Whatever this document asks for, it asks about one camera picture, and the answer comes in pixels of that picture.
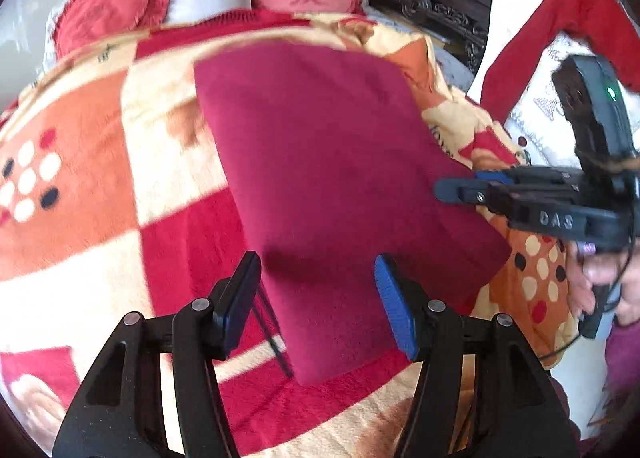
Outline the person's right hand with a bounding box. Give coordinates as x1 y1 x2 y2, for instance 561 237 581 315
566 242 640 327

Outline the white and red garment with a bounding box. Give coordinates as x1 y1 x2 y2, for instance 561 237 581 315
461 0 639 170

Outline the red heart pillow left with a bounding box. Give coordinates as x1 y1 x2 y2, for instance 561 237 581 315
52 0 170 59

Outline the orange red cream patterned blanket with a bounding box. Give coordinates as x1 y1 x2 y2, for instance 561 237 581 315
1 10 577 457

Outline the dark red knit garment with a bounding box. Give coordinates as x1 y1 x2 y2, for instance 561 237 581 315
194 42 510 386

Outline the dark carved wooden headboard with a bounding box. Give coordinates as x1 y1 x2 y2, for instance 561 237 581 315
368 0 491 73

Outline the black camera box with light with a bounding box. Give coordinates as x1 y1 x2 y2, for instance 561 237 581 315
551 54 639 175

